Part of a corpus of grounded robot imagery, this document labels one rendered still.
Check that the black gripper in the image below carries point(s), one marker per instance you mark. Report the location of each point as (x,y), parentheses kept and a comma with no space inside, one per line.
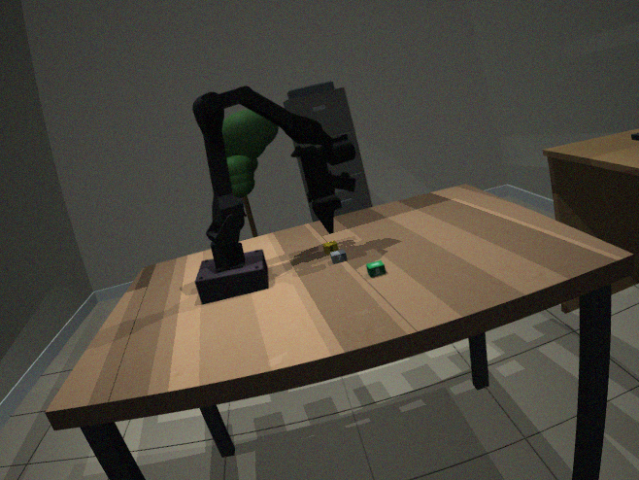
(325,202)

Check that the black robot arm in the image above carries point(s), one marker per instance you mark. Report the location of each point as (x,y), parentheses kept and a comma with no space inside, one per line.
(227,210)

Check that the yellow block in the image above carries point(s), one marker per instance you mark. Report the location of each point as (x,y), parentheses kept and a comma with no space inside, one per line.
(330,247)

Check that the green block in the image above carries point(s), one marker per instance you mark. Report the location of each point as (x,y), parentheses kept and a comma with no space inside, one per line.
(376,269)

